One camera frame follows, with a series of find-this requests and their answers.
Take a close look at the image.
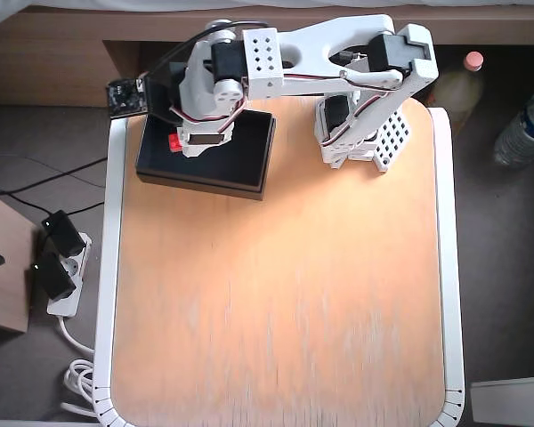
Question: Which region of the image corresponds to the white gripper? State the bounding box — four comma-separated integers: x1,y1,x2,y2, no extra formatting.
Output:
176,117,239,159

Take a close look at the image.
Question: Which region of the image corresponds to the black cardboard box bin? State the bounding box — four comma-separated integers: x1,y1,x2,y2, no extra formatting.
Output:
135,109,277,202

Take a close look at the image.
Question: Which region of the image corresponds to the black power adapter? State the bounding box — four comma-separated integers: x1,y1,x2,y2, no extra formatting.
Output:
29,252,77,302
40,210,86,258

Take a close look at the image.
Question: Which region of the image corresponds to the white power strip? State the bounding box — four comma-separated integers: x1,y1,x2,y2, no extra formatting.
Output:
46,231,93,318

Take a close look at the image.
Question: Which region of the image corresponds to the yellow bottle with pink cap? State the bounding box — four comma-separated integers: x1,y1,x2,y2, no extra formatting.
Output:
431,51,486,134

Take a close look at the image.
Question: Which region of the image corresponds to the brown cardboard box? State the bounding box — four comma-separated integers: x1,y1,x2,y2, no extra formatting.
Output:
0,186,39,334

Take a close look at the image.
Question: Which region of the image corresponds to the clear plastic water bottle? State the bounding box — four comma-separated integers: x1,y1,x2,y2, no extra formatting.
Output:
492,86,534,166

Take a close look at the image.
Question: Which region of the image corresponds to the white grey box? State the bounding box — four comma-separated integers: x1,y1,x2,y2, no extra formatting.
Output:
469,375,534,427

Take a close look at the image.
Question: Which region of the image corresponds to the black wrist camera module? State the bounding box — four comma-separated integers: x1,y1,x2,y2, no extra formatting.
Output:
105,61,184,128

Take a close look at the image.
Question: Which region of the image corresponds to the thin black cord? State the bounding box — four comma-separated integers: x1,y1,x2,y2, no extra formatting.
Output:
0,172,107,204
8,190,107,223

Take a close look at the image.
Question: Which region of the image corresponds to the white table frame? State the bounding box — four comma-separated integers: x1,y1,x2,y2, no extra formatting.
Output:
91,105,466,427

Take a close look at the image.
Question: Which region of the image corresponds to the wooden bed frame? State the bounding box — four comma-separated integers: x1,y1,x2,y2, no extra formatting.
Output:
0,6,534,108

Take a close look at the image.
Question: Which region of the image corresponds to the white power cable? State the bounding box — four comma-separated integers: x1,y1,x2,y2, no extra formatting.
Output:
57,314,100,419

